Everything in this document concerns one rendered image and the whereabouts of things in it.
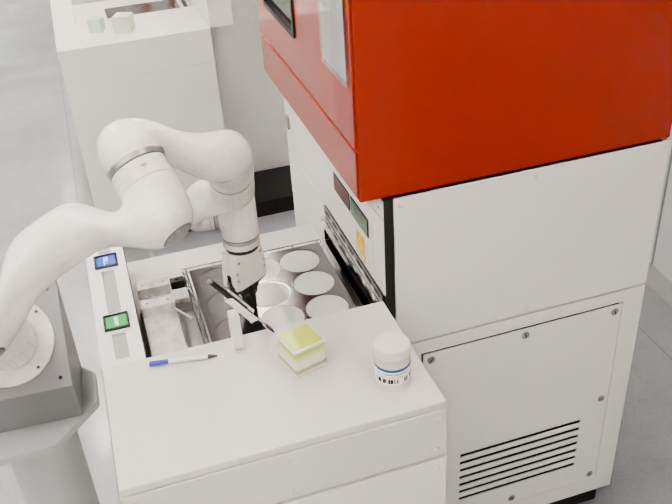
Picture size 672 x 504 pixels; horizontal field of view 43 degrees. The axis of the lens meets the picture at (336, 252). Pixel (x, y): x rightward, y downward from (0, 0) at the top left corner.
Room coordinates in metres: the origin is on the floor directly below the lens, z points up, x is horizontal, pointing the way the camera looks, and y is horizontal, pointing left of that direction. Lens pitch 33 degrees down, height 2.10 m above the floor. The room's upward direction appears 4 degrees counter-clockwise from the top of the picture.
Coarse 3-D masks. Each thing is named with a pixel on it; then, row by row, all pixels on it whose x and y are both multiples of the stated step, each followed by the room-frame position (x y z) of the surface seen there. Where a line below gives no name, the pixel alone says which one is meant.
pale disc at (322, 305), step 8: (320, 296) 1.64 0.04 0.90; (328, 296) 1.64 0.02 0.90; (336, 296) 1.63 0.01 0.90; (312, 304) 1.61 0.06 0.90; (320, 304) 1.61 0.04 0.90; (328, 304) 1.60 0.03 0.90; (336, 304) 1.60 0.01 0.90; (344, 304) 1.60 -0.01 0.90; (312, 312) 1.58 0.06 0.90; (320, 312) 1.58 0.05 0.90; (328, 312) 1.57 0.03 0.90
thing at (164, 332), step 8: (160, 296) 1.71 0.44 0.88; (176, 312) 1.64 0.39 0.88; (144, 320) 1.62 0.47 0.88; (152, 320) 1.61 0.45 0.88; (160, 320) 1.61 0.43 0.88; (168, 320) 1.61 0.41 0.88; (176, 320) 1.61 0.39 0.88; (152, 328) 1.58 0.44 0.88; (160, 328) 1.58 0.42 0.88; (168, 328) 1.58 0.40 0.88; (176, 328) 1.58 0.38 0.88; (152, 336) 1.55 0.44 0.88; (160, 336) 1.55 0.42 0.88; (168, 336) 1.55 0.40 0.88; (176, 336) 1.55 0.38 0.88; (152, 344) 1.52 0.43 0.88; (160, 344) 1.52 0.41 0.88; (168, 344) 1.52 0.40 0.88; (176, 344) 1.52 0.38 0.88; (184, 344) 1.51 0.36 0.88; (152, 352) 1.49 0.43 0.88; (160, 352) 1.49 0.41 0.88; (168, 352) 1.49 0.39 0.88
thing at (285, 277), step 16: (272, 256) 1.83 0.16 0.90; (320, 256) 1.81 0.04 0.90; (192, 272) 1.78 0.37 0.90; (208, 272) 1.77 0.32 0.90; (288, 272) 1.75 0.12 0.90; (304, 272) 1.74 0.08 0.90; (208, 288) 1.70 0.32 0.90; (224, 288) 1.70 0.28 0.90; (288, 288) 1.68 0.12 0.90; (336, 288) 1.67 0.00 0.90; (208, 304) 1.64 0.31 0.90; (224, 304) 1.63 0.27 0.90; (288, 304) 1.61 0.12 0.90; (304, 304) 1.61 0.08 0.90; (352, 304) 1.60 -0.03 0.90; (208, 320) 1.57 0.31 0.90; (224, 320) 1.57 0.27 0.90; (240, 320) 1.57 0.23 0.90; (224, 336) 1.51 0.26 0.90
